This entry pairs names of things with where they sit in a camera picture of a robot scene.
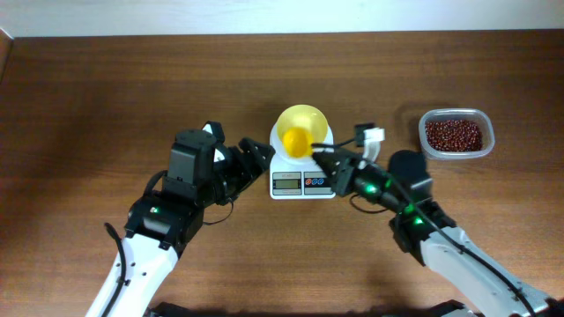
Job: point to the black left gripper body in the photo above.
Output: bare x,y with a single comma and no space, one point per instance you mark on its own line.
231,176

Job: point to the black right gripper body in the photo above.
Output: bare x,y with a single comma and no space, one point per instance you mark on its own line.
346,178

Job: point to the yellow plastic measuring scoop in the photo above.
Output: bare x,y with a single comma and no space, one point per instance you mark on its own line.
297,142

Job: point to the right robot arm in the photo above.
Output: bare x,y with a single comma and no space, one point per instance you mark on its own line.
422,229

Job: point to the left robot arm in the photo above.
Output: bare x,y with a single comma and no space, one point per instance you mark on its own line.
202,171

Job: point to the white digital kitchen scale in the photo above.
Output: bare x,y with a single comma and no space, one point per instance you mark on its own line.
295,178

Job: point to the pale yellow plastic bowl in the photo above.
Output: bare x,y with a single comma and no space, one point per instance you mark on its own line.
303,116

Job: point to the red adzuki beans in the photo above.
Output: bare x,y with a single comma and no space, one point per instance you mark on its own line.
454,136

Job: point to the clear plastic food container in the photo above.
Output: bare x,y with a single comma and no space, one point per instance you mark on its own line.
474,115

